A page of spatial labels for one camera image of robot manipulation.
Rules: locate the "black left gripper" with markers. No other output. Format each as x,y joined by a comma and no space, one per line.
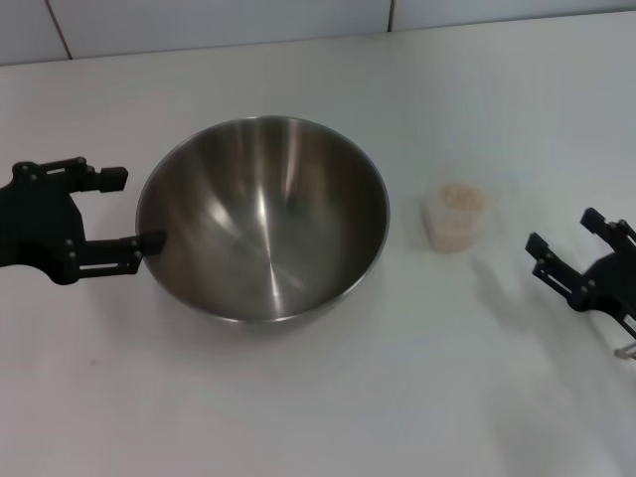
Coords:
35,223

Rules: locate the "white rice grains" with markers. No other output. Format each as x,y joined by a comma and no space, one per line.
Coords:
459,199

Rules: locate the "clear plastic cup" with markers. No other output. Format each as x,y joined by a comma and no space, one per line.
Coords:
452,223

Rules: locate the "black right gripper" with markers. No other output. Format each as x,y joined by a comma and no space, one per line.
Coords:
613,283

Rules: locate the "stainless steel mixing bowl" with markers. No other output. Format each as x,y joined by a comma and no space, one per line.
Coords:
263,223

